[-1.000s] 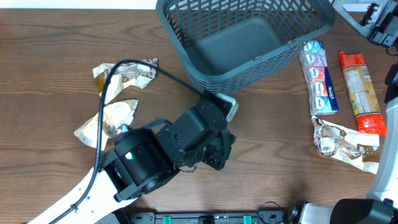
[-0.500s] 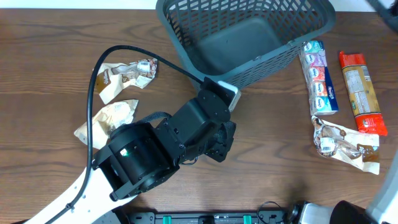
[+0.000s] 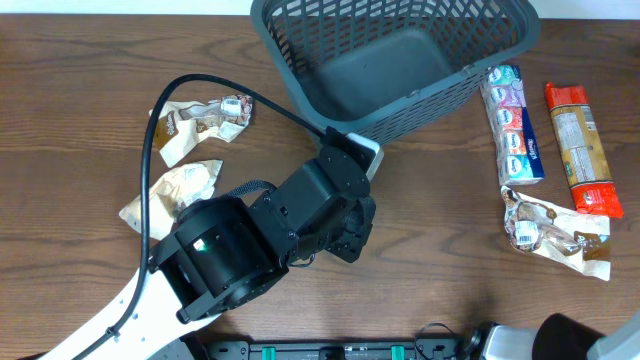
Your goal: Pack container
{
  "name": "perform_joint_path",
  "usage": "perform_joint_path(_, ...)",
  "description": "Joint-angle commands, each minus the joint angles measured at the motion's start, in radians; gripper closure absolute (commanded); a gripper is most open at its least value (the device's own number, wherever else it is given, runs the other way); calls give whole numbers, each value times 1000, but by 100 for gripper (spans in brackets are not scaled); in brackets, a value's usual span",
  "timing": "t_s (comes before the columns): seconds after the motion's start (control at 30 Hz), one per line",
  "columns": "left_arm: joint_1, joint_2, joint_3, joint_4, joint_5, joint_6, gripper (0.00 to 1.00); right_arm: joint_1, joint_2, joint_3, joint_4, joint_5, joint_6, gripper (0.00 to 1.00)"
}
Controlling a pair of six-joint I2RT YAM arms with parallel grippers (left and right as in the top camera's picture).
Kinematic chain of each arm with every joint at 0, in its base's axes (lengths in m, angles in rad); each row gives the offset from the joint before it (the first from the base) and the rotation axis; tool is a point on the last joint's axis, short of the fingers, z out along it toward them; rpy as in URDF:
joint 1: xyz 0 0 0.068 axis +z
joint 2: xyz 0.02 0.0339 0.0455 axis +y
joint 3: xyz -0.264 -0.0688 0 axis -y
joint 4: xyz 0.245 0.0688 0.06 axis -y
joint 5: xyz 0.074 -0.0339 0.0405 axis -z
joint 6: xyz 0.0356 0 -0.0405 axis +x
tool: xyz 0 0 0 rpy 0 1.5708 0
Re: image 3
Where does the dark grey plastic basket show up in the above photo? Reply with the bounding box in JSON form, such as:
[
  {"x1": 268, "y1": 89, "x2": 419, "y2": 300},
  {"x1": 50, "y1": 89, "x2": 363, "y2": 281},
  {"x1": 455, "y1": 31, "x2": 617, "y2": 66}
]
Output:
[{"x1": 250, "y1": 0, "x2": 541, "y2": 145}]

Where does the cream snack bag with barcode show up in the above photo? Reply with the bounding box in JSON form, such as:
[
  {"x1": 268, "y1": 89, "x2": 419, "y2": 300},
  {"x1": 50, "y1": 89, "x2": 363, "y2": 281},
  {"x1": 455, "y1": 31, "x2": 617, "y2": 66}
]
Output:
[{"x1": 154, "y1": 94, "x2": 254, "y2": 168}]

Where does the Kleenex tissue multipack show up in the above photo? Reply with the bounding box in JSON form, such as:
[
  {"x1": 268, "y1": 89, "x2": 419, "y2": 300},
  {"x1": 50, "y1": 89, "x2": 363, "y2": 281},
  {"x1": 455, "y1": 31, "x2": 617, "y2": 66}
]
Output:
[{"x1": 481, "y1": 64, "x2": 545, "y2": 185}]

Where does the cream Pantree snack bag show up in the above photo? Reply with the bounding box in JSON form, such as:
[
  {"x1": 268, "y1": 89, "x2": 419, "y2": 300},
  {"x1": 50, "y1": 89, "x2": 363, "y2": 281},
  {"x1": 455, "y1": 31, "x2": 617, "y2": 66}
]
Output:
[{"x1": 501, "y1": 186, "x2": 611, "y2": 281}]

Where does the orange biscuit package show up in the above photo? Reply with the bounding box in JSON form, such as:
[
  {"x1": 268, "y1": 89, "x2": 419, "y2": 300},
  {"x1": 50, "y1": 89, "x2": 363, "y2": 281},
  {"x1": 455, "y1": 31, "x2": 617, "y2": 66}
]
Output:
[{"x1": 545, "y1": 82, "x2": 624, "y2": 218}]

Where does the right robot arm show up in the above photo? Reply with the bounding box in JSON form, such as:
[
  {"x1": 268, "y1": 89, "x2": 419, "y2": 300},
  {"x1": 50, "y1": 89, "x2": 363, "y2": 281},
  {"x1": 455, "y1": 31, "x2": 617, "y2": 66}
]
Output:
[{"x1": 470, "y1": 313, "x2": 639, "y2": 360}]

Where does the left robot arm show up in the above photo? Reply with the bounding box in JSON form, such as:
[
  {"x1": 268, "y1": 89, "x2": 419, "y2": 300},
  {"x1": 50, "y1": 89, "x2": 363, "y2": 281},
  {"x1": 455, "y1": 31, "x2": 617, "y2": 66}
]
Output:
[{"x1": 45, "y1": 128, "x2": 384, "y2": 359}]

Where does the crumpled tan snack bag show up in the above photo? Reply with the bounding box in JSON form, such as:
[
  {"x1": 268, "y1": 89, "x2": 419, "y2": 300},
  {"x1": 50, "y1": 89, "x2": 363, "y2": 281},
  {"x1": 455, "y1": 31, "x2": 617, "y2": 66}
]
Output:
[{"x1": 149, "y1": 160, "x2": 223, "y2": 240}]

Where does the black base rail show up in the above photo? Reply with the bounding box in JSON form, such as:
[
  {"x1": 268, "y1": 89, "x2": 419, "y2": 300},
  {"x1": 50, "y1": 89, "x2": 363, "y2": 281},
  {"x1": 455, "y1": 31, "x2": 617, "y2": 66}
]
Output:
[{"x1": 205, "y1": 337, "x2": 463, "y2": 360}]

